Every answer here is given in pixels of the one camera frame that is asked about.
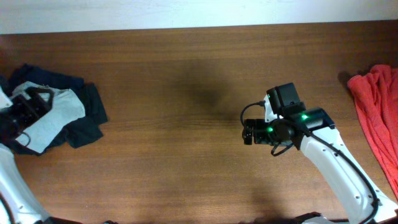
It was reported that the red garment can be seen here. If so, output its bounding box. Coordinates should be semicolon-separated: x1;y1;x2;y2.
347;65;397;196

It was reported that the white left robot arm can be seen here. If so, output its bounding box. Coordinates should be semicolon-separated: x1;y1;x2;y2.
1;87;73;224

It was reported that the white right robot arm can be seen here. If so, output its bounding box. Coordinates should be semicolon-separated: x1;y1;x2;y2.
240;83;397;223

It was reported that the light blue t-shirt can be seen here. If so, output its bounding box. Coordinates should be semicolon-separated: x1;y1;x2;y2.
12;82;85;154

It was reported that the dark navy garment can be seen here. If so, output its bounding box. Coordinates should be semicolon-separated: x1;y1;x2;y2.
1;64;108;156

